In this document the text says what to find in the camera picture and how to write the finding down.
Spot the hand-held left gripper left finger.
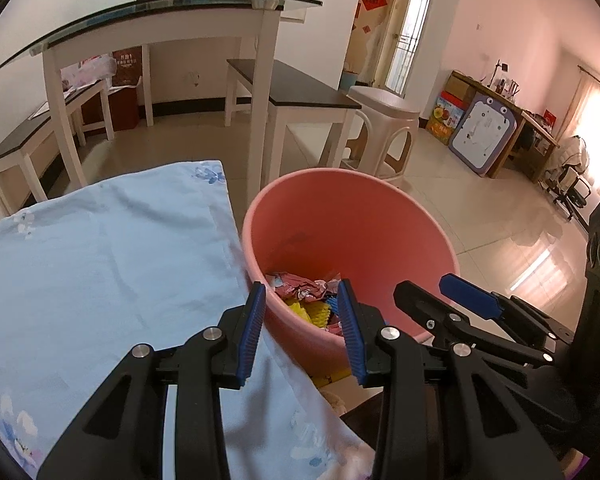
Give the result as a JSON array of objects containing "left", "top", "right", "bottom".
[{"left": 37, "top": 282, "right": 267, "bottom": 480}]

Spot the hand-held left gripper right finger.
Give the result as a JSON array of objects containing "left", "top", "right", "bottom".
[{"left": 336, "top": 278, "right": 563, "bottom": 480}]

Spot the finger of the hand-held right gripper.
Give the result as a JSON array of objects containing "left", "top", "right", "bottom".
[
  {"left": 439, "top": 274, "right": 576, "bottom": 348},
  {"left": 393, "top": 280, "right": 556, "bottom": 367}
]

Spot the yellow knitted cloth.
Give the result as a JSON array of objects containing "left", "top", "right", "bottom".
[{"left": 285, "top": 297, "right": 331, "bottom": 330}]

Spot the large printed wrapper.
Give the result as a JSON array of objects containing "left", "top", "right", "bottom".
[{"left": 265, "top": 271, "right": 342, "bottom": 303}]

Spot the pink plastic basin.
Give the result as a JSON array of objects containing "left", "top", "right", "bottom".
[{"left": 241, "top": 168, "right": 461, "bottom": 378}]

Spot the yellow plastic item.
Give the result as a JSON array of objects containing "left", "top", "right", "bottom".
[{"left": 310, "top": 366, "right": 353, "bottom": 389}]

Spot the purple cloth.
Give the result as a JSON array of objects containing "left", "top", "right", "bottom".
[{"left": 562, "top": 452, "right": 593, "bottom": 476}]

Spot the office chair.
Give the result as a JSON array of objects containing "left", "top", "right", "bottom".
[{"left": 542, "top": 165, "right": 593, "bottom": 221}]

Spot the purple framed drawing board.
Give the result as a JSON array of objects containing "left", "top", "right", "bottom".
[{"left": 447, "top": 94, "right": 518, "bottom": 177}]

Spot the wooden desk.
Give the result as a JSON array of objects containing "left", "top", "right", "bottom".
[{"left": 450, "top": 70, "right": 561, "bottom": 183}]

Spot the light blue floral cloth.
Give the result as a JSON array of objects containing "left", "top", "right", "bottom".
[{"left": 0, "top": 160, "right": 376, "bottom": 480}]

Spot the colourful fruit carton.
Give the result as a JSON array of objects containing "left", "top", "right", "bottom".
[{"left": 426, "top": 91, "right": 468, "bottom": 146}]

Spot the beige plastic stool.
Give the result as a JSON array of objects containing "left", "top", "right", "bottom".
[{"left": 341, "top": 85, "right": 422, "bottom": 183}]

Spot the brown cardboard box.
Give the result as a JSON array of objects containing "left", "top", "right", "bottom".
[{"left": 447, "top": 72, "right": 476, "bottom": 103}]

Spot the desk lamp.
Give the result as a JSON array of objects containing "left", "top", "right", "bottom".
[{"left": 490, "top": 60, "right": 512, "bottom": 88}]

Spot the window curtain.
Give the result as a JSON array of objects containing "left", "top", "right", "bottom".
[{"left": 565, "top": 65, "right": 600, "bottom": 201}]

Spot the dark-top white bench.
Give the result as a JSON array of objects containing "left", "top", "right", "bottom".
[
  {"left": 225, "top": 58, "right": 363, "bottom": 181},
  {"left": 0, "top": 77, "right": 116, "bottom": 216}
]

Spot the dark red paper bag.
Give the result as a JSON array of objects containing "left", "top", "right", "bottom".
[{"left": 111, "top": 46, "right": 145, "bottom": 131}]

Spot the white glass door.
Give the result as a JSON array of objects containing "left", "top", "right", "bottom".
[{"left": 380, "top": 0, "right": 438, "bottom": 98}]

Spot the white plastic bag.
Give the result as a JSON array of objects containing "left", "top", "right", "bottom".
[{"left": 60, "top": 54, "right": 118, "bottom": 88}]

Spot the white glass-top dining table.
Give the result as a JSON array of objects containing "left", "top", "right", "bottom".
[{"left": 0, "top": 0, "right": 325, "bottom": 206}]

